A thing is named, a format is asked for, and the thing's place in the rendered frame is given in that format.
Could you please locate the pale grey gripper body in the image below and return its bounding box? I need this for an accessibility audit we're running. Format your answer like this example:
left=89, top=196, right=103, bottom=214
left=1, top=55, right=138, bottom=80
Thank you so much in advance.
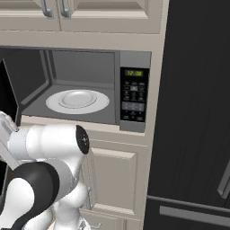
left=0, top=111, right=22, bottom=170

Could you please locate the white round plate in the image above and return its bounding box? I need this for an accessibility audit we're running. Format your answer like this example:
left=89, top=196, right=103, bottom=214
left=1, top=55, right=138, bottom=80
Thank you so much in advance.
left=45, top=88, right=111, bottom=116

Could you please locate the grey fridge drawer handle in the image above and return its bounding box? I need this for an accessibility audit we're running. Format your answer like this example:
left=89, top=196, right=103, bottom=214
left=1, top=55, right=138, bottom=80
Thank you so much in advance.
left=158, top=205, right=230, bottom=228

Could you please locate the grey microwave oven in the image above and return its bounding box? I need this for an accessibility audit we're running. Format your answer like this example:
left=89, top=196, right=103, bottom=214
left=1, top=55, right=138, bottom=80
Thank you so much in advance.
left=0, top=46, right=153, bottom=134

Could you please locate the black microwave door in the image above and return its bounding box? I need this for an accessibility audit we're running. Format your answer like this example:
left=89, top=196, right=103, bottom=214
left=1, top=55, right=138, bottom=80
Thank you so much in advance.
left=0, top=57, right=22, bottom=128

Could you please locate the beige drawer front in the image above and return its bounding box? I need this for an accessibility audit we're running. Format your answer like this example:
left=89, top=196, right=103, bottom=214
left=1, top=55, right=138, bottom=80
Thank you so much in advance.
left=78, top=208, right=142, bottom=230

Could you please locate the grey slim cupboard handle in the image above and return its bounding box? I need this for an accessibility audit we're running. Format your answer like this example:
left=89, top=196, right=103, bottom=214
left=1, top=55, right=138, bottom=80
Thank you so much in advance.
left=85, top=186, right=93, bottom=211

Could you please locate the grey fridge door handle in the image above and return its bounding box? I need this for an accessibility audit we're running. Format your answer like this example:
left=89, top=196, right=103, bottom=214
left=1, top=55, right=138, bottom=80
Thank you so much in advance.
left=217, top=159, right=230, bottom=200

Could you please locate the black fridge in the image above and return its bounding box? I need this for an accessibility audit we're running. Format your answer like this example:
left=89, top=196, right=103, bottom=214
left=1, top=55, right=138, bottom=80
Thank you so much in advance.
left=143, top=0, right=230, bottom=230

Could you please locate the beige panelled cupboard door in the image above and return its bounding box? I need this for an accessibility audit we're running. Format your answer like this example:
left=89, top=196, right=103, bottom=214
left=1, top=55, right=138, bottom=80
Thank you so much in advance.
left=80, top=138, right=150, bottom=217

